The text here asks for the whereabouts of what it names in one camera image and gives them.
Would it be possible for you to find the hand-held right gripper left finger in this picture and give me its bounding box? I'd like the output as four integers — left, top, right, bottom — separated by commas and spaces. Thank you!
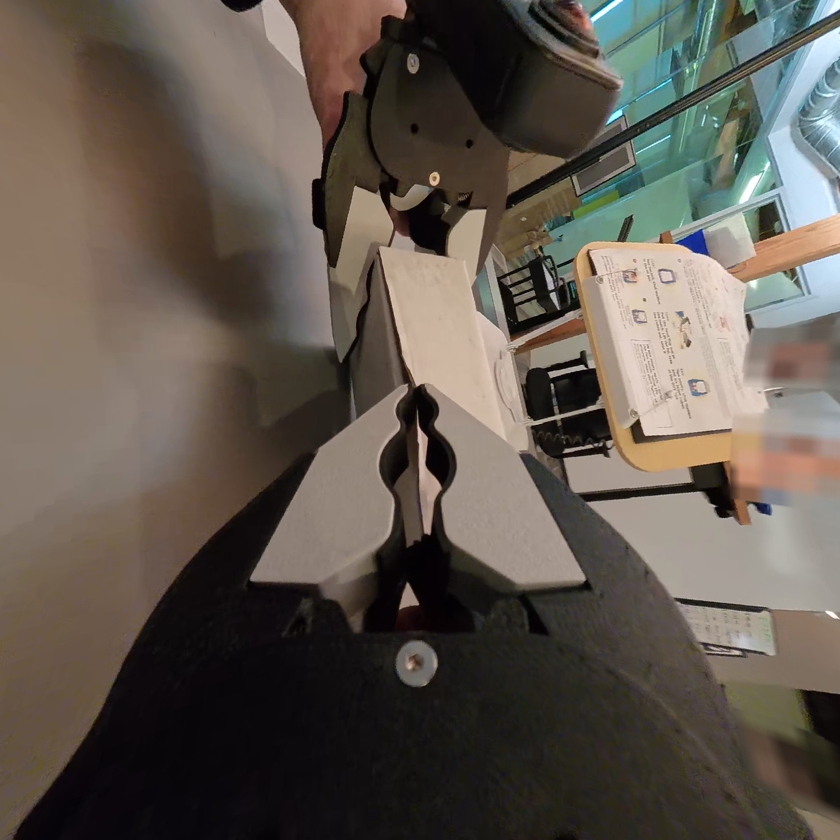
249, 385, 417, 618

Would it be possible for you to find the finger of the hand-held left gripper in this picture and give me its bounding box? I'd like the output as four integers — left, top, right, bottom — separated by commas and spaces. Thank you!
328, 185, 396, 365
446, 207, 491, 275

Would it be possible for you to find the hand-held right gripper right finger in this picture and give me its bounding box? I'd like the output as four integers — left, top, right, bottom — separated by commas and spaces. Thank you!
417, 385, 587, 595

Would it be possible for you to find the white cardboard box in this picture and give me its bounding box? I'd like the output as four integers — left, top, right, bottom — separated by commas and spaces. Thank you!
348, 244, 519, 608

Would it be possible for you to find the person's left hand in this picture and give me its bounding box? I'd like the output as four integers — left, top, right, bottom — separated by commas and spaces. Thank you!
282, 0, 404, 144

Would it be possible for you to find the black metal rack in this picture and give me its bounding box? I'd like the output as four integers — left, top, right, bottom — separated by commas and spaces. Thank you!
497, 256, 565, 336

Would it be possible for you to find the wooden instruction board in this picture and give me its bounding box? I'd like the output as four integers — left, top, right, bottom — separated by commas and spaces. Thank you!
574, 241, 772, 473

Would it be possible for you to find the black metal pole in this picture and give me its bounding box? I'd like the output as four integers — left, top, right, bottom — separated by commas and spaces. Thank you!
505, 0, 840, 206

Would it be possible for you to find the white instruction sheet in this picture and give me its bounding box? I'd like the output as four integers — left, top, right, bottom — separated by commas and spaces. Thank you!
591, 252, 765, 437

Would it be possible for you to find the white printed label sheet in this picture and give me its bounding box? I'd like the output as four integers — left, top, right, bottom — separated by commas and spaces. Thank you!
679, 600, 777, 657

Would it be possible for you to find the wooden beam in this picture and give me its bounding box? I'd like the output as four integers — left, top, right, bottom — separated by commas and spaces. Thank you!
725, 215, 840, 283

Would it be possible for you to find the silver air duct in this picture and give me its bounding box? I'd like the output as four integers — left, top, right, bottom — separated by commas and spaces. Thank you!
791, 72, 840, 153

